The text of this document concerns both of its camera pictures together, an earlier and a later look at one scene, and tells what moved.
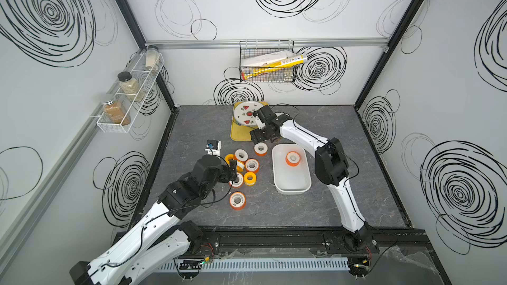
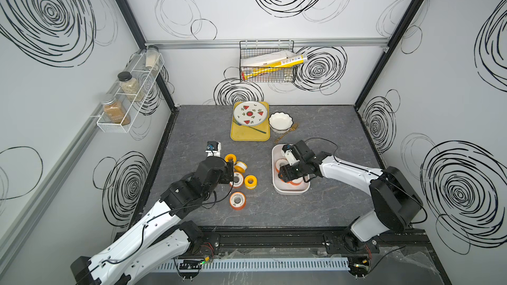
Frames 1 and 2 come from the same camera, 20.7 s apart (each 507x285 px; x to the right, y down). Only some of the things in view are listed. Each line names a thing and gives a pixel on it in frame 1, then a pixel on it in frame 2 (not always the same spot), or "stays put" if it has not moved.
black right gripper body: (261, 134) → (292, 171)
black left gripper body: (224, 175) stays put
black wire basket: (279, 74) stays put
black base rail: (387, 246) stays put
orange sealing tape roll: (252, 165) → (297, 181)
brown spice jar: (114, 112) stays put
